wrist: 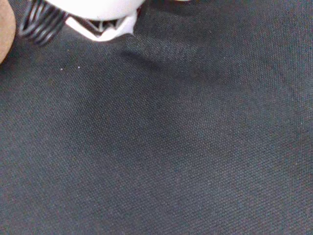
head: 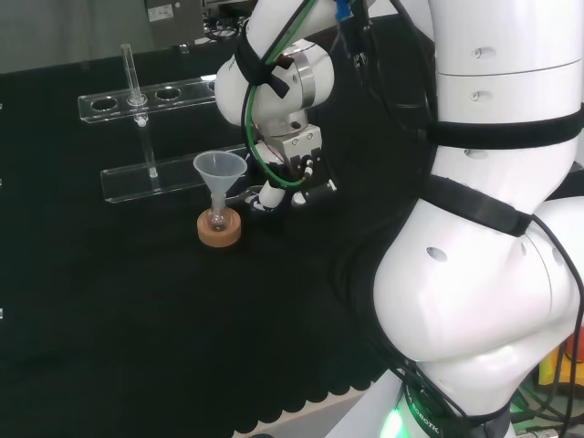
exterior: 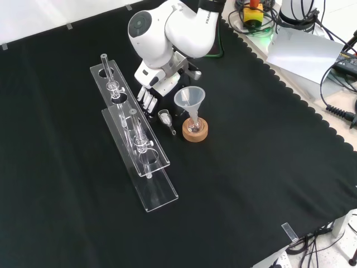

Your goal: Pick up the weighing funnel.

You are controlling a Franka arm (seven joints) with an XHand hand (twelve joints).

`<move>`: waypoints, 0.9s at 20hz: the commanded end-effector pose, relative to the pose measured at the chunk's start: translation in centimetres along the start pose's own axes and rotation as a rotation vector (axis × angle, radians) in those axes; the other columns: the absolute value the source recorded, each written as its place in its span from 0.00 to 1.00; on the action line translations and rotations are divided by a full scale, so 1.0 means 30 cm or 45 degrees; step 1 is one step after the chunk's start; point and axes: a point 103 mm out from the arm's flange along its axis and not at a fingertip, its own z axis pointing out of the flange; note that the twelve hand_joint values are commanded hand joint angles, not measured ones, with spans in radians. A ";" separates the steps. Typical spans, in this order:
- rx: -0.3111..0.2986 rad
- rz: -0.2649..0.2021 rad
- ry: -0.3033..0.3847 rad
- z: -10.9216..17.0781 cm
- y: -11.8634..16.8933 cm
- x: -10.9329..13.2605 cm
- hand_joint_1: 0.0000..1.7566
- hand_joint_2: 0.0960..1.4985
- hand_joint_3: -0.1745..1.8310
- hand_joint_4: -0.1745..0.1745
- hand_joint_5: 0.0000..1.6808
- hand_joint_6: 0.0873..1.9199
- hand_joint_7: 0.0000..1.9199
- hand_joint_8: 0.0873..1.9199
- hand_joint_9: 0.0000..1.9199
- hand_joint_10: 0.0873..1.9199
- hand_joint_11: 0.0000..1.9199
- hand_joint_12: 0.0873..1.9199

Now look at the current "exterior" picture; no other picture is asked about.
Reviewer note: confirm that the pale board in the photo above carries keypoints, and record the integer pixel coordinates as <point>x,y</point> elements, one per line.
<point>304,53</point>

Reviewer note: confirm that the black bench cloth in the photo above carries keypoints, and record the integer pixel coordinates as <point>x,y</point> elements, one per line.
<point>223,181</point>

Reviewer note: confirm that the white power strip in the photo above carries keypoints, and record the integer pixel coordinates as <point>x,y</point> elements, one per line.
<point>280,259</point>

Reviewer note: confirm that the black power adapter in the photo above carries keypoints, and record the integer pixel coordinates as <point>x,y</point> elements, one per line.
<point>347,62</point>

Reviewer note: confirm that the clear tape strip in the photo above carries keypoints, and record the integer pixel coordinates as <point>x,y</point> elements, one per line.
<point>290,232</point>

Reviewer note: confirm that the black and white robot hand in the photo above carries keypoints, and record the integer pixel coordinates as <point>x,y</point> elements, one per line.
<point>147,75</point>

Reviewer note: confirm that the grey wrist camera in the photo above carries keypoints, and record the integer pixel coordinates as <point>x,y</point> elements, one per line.
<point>194,74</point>

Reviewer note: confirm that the yellow stop button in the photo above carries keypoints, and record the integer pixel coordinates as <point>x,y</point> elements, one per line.
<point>253,15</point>

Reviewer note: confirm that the round-bottom glass flask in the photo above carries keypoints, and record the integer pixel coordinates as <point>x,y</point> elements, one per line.
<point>194,126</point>

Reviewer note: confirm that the translucent plastic funnel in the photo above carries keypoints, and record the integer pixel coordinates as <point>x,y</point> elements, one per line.
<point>189,97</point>

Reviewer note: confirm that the clear acrylic funnel stand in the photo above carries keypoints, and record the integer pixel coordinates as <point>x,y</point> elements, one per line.
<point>134,139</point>

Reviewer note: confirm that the grey tape piece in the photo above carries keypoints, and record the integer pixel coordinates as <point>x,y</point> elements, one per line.
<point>4,46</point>
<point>128,7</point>
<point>69,26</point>

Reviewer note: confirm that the clear glass weighing funnel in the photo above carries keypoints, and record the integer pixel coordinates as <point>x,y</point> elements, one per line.
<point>166,118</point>

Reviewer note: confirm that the white table leg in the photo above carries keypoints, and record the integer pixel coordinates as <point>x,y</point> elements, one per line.
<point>342,224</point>

